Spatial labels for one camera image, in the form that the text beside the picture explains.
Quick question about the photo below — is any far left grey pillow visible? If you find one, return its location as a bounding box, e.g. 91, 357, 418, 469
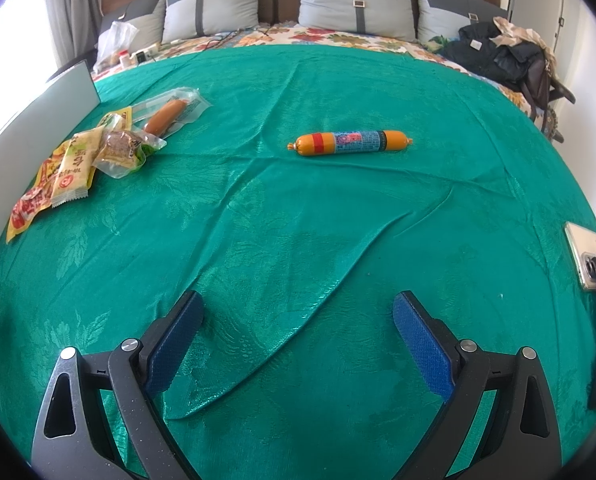
100, 0, 166, 53

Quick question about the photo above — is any yellow red snack bag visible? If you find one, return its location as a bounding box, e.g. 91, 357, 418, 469
5, 140, 69, 243

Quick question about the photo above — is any far right grey pillow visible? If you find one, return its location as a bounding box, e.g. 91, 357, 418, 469
416, 0, 507, 42

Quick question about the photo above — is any grey curtain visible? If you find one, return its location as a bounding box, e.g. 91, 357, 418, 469
45, 0, 102, 66

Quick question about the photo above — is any clear packed hot dog sausage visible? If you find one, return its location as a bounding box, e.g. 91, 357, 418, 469
132, 87, 211, 139

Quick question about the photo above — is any clear packed brown cake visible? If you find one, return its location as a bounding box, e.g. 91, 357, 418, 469
93, 130, 167, 179

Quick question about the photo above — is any orange blue sausage stick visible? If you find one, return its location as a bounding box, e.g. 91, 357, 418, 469
287, 130, 413, 156

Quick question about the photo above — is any black clothes pile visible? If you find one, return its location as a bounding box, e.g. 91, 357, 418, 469
438, 16, 576, 114

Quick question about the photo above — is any white plastic bag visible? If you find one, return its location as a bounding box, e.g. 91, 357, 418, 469
93, 21, 138, 74

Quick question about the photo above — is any floral sofa cover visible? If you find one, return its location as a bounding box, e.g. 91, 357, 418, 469
91, 20, 537, 118

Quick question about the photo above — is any silver phone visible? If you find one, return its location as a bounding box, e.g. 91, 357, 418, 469
564, 222, 596, 290

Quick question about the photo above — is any green tablecloth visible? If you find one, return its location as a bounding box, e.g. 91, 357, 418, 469
0, 46, 596, 479

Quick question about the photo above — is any yellow green snack packet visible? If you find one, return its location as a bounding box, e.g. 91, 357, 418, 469
51, 108, 132, 208

